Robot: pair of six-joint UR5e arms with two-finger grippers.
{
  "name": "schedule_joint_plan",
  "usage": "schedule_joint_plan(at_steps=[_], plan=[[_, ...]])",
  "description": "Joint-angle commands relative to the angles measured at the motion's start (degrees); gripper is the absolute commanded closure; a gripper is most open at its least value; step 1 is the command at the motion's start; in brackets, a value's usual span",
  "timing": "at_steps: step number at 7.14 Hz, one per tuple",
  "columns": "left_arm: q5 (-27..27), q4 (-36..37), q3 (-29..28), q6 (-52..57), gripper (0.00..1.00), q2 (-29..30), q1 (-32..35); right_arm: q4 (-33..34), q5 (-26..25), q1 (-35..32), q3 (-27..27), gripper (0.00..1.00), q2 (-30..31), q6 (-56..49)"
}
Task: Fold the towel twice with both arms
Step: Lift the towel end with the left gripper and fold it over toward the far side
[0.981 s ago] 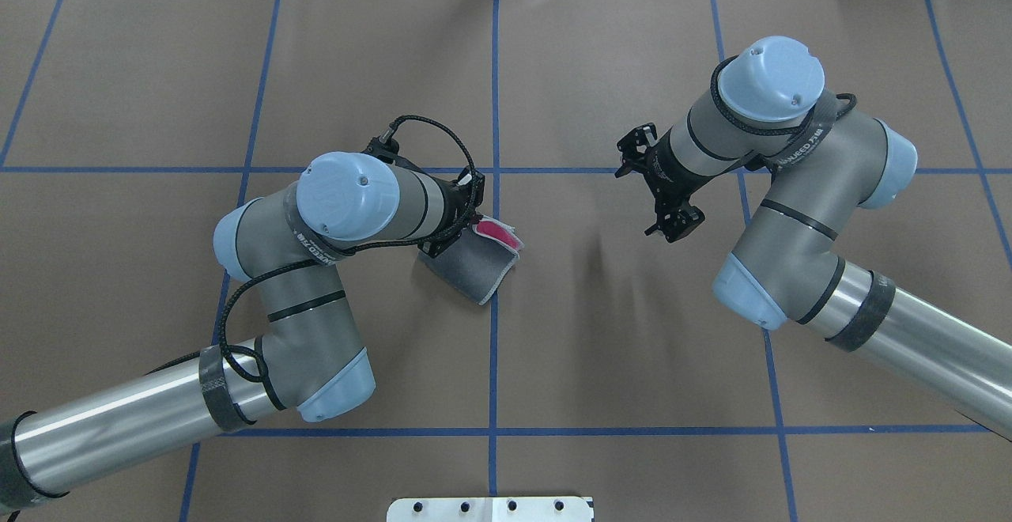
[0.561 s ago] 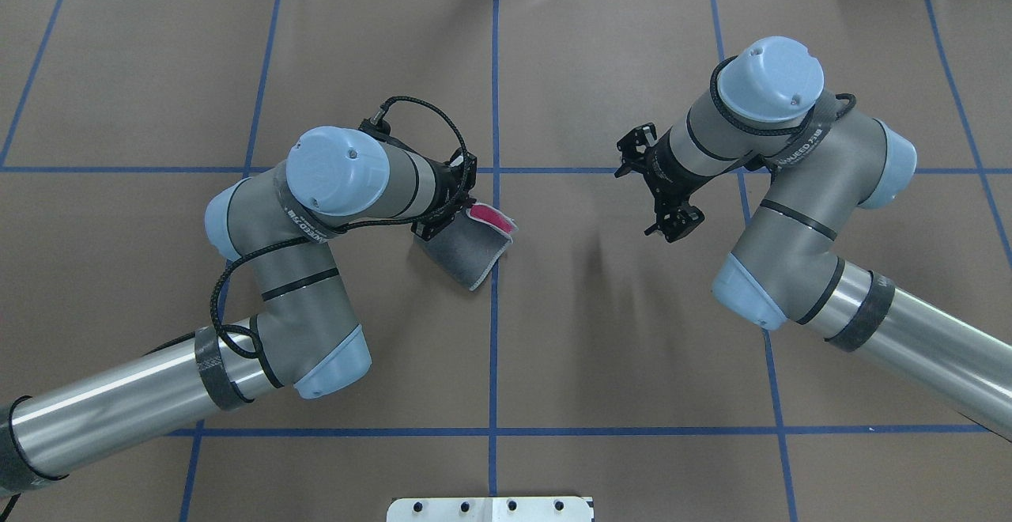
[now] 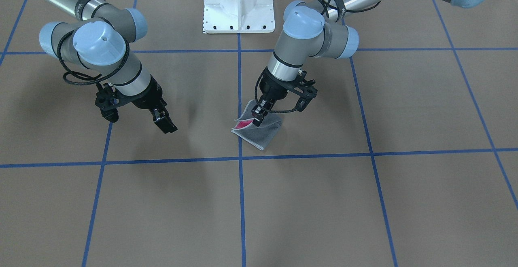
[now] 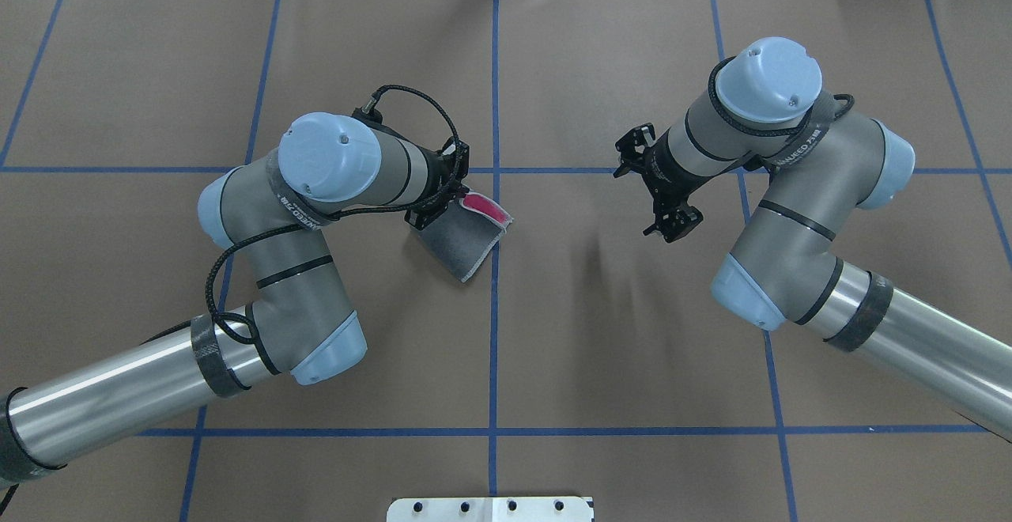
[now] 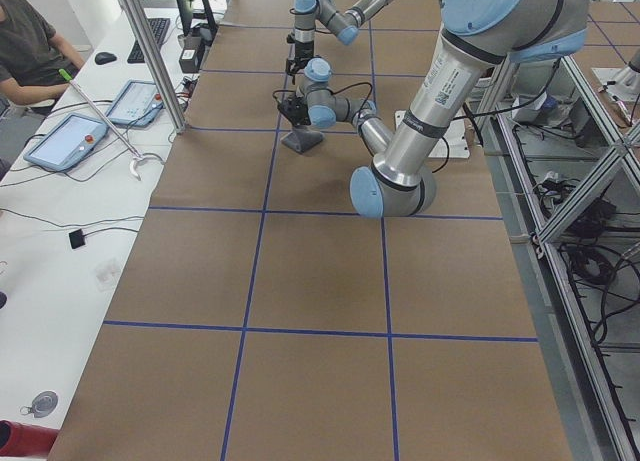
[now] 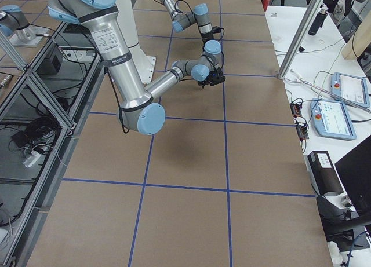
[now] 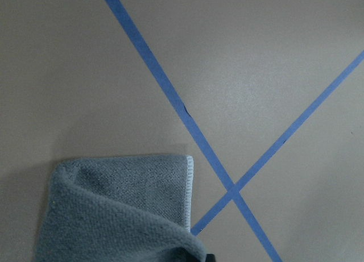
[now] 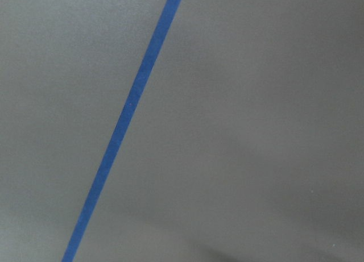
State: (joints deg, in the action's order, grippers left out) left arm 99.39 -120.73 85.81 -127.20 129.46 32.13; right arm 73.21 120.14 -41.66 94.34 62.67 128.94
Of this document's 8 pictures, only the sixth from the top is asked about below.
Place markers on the aluminium side frame rack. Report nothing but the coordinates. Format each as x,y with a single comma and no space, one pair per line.
41,111

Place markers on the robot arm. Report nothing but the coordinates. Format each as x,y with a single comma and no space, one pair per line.
139,110
198,15

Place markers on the far teach pendant tablet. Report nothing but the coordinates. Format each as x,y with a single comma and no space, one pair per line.
352,88

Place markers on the black power adapter box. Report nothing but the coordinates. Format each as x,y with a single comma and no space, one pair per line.
324,174

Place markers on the black water bottle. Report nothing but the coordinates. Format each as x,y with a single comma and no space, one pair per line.
318,21

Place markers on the teach pendant tablet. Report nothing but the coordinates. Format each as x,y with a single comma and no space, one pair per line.
332,120
352,88

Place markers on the near teach pendant tablet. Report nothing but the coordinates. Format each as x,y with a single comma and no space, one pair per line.
332,120

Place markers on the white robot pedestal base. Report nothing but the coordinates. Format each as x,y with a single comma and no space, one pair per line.
144,64

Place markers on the white power strip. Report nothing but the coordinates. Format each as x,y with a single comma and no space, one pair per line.
31,159

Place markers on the aluminium frame post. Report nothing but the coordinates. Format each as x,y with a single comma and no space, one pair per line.
302,30

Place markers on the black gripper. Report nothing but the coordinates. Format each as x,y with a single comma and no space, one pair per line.
206,80

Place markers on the metal grabber stick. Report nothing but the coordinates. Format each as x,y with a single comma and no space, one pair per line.
311,85

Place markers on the neighbouring robot arm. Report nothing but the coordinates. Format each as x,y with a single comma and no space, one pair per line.
15,25

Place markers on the small circuit board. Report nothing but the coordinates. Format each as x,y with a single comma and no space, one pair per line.
300,122

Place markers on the black computer monitor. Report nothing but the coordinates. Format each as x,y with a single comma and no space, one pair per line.
345,227

